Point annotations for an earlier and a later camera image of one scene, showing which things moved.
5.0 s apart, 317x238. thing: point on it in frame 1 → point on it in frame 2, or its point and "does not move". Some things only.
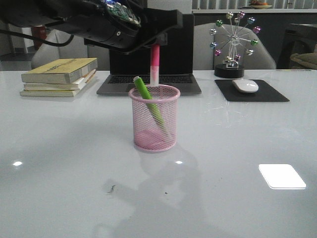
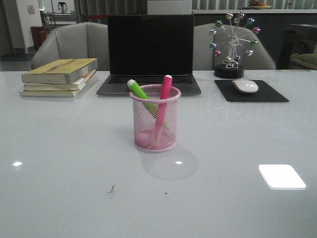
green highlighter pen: x=149 y=101 → x=135 y=88
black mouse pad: x=265 y=92 does not move
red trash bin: x=39 y=31 does not move
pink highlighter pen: x=154 y=65 → x=165 y=94
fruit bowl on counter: x=259 y=5 does not move
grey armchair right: x=231 y=43 does not move
